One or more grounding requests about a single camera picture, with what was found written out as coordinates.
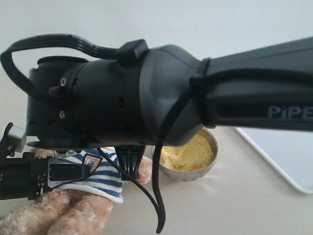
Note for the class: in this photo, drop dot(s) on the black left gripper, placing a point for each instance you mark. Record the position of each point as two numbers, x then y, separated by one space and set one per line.
24 176

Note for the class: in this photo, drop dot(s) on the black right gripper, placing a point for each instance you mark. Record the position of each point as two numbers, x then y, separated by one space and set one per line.
88 104

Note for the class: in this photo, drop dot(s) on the beige teddy bear striped shirt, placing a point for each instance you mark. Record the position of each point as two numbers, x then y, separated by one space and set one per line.
78 208

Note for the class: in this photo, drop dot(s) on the yellow millet grains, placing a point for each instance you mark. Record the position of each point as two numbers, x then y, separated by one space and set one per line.
196 155

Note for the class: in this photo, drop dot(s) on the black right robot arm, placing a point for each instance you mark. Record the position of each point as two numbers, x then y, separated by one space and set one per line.
270 87

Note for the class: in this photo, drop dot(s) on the metal bowl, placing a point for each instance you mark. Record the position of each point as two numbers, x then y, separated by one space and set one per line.
192 176

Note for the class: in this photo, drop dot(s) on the white rectangular plastic tray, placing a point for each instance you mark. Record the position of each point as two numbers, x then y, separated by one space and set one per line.
290 153

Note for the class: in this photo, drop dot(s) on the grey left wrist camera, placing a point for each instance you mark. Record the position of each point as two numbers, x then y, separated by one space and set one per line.
16 138

